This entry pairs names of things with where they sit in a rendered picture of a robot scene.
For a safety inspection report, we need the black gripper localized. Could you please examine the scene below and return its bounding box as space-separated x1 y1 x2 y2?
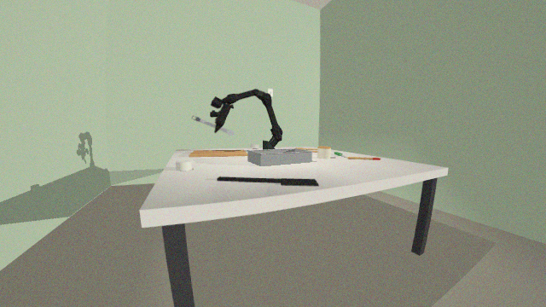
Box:
214 110 228 133

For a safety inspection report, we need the wooden cutting board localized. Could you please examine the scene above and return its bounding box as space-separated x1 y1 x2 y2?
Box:
189 150 247 157

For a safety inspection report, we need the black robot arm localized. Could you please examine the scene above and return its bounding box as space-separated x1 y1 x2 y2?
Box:
210 89 282 147

